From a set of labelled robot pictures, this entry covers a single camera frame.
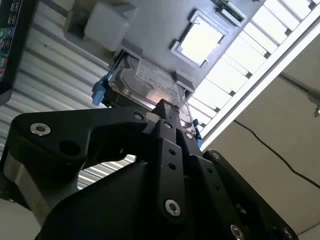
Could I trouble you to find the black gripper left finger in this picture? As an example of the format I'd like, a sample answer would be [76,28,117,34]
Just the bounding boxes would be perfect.
[2,98,188,225]

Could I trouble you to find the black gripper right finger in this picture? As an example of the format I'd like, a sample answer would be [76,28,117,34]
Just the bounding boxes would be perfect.
[166,101,299,240]

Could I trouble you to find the hard disk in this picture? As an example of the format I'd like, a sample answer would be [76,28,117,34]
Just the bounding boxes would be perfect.
[91,53,203,148]

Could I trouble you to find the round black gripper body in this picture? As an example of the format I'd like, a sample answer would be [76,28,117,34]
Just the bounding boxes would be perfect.
[34,160,226,240]

